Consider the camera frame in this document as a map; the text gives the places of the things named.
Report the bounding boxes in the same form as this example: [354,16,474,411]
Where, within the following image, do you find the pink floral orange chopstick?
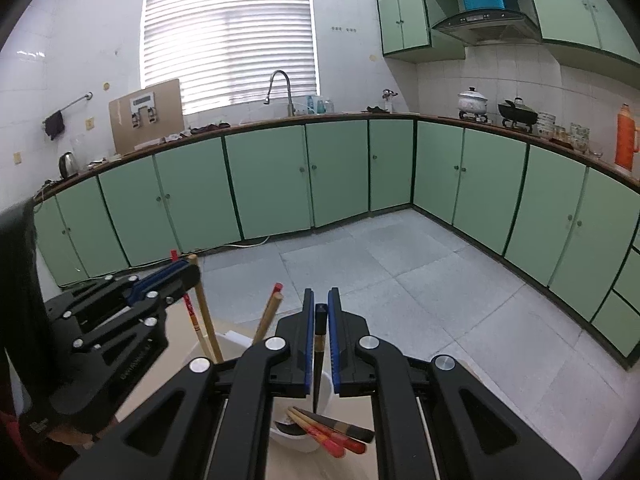
[170,249,214,361]

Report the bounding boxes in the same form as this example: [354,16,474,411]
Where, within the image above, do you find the plain bamboo chopstick curved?
[191,282,224,364]

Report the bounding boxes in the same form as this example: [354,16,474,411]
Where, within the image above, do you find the black chopstick gold band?
[292,408,375,443]
[312,304,328,413]

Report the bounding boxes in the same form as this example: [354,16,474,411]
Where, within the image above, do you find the red patterned chopstick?
[317,427,367,454]

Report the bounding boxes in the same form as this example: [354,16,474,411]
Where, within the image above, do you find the red-orange patterned chopstick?
[270,283,283,297]
[288,408,346,458]

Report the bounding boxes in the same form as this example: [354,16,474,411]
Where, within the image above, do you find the green lower kitchen cabinets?
[35,115,639,366]

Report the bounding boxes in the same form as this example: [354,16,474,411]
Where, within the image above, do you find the person's left hand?
[47,418,118,448]

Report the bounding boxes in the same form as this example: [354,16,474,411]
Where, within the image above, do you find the white double utensil holder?
[182,328,336,454]

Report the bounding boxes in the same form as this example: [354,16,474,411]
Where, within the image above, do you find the steel electric kettle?
[58,152,79,180]

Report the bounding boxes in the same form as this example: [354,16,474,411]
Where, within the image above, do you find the cardboard box on counter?
[108,79,184,155]

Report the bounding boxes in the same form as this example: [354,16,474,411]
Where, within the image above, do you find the chrome sink faucet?
[264,70,295,117]

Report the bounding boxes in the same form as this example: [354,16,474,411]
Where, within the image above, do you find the white window blinds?
[140,0,319,115]

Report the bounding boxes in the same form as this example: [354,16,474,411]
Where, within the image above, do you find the black wok on stove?
[498,98,538,133]

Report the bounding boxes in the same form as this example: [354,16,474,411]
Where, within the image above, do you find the glass jars on counter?
[536,112,590,153]

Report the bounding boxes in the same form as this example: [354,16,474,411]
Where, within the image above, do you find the white lidded pot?
[458,87,488,124]

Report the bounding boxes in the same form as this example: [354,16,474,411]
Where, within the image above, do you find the orange thermos jug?
[615,103,639,172]

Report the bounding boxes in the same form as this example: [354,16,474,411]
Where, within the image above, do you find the range hood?
[433,9,541,46]

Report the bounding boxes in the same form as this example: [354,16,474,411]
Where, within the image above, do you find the dark towel on rail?
[43,110,65,141]

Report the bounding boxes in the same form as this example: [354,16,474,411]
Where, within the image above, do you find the wall towel rail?
[48,91,93,117]

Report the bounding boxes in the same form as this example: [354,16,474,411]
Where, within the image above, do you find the green upper wall cabinets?
[376,0,639,87]

